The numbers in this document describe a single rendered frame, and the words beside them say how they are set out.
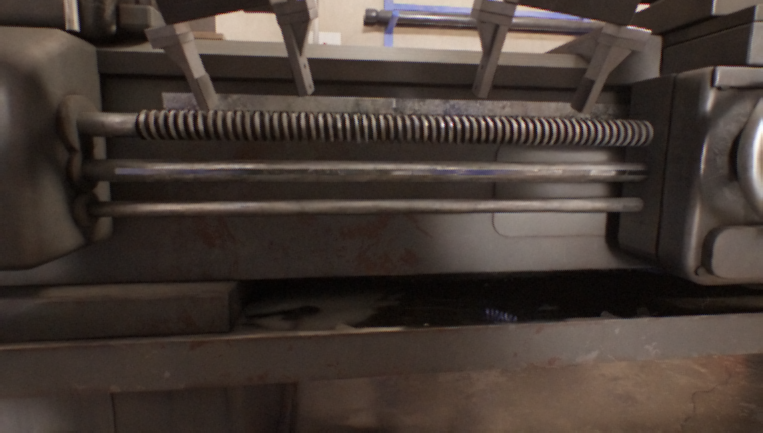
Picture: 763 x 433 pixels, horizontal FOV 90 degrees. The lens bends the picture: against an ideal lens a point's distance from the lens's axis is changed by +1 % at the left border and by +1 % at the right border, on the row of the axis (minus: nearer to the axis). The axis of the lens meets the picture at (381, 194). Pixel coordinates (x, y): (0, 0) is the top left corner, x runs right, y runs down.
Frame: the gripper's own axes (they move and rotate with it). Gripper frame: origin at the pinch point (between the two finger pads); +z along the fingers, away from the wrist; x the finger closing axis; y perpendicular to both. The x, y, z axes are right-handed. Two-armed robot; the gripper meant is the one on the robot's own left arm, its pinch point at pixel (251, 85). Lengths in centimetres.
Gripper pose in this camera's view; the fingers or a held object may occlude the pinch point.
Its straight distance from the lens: 51.4
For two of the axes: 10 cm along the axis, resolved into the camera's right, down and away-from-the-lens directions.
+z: 1.7, 8.6, 4.9
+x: -9.8, 0.8, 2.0
